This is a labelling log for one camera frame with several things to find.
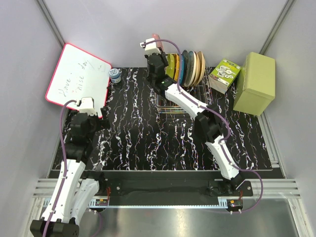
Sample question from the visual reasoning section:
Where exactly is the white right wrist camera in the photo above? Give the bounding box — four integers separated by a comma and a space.
140, 38, 161, 56

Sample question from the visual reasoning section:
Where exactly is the pink polka dot plate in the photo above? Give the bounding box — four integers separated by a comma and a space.
152, 34, 164, 51

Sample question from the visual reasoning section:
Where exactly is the cream plate in rack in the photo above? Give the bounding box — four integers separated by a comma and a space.
189, 51, 200, 86

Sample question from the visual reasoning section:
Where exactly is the orange polka dot plate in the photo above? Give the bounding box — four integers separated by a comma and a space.
173, 53, 180, 81

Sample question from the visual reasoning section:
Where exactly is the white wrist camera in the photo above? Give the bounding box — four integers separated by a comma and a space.
140, 38, 161, 56
75, 97, 97, 116

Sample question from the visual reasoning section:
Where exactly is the light green metal tin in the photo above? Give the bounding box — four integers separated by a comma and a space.
233, 52, 276, 116

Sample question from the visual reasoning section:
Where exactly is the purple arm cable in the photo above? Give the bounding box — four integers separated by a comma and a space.
45, 99, 104, 237
142, 39, 264, 214

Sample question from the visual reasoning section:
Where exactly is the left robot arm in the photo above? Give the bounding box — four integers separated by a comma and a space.
30, 106, 111, 237

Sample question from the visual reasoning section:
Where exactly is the pink framed whiteboard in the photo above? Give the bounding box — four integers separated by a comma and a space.
45, 43, 112, 118

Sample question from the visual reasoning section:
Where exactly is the dark teal plate in rack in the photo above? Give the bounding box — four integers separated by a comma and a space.
182, 50, 190, 86

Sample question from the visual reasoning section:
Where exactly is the teal grey plate in rack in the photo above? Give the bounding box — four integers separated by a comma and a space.
184, 51, 195, 86

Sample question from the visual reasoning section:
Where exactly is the metal wire dish rack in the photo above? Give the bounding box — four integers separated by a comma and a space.
154, 53, 213, 115

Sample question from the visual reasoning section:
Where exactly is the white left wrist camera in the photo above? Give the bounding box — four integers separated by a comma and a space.
75, 97, 97, 116

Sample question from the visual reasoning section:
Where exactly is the small blue lidded jar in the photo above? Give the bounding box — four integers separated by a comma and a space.
109, 68, 121, 83

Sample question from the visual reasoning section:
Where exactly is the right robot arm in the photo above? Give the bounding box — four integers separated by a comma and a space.
145, 52, 244, 196

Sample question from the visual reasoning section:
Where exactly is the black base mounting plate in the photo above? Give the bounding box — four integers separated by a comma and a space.
96, 171, 253, 207

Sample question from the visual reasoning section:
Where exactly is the beige plate in rack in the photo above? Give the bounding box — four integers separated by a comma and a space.
194, 51, 205, 86

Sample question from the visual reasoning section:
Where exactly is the lime green polka dot plate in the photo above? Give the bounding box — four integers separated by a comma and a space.
165, 54, 175, 79

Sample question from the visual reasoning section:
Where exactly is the blue polka dot plate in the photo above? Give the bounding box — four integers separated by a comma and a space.
177, 54, 185, 85

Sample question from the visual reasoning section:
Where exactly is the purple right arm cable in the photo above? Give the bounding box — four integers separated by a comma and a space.
142, 39, 264, 214

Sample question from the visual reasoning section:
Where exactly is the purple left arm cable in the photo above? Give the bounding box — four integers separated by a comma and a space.
45, 99, 104, 237

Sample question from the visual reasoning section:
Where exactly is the green printed paper box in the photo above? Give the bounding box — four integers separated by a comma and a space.
208, 58, 241, 94

